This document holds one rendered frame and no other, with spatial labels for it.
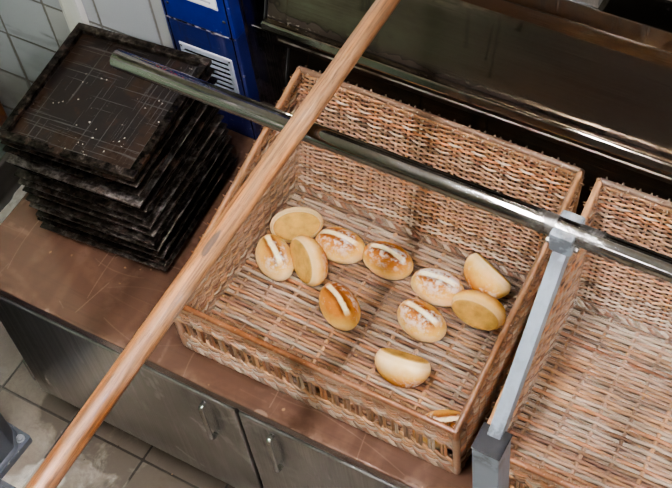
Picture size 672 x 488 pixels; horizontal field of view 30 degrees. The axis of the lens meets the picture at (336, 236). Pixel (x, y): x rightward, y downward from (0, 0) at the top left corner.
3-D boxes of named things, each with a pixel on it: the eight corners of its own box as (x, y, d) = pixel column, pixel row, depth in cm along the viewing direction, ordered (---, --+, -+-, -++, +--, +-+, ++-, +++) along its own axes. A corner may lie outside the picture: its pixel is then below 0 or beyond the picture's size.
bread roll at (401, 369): (427, 366, 208) (419, 397, 209) (437, 360, 215) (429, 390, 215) (372, 349, 211) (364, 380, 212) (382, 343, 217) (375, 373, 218)
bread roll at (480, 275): (508, 281, 216) (486, 304, 217) (519, 291, 222) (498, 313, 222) (469, 245, 221) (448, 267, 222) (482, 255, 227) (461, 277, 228)
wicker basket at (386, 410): (313, 155, 247) (296, 58, 224) (580, 260, 227) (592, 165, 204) (176, 347, 224) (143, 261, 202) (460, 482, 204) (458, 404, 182)
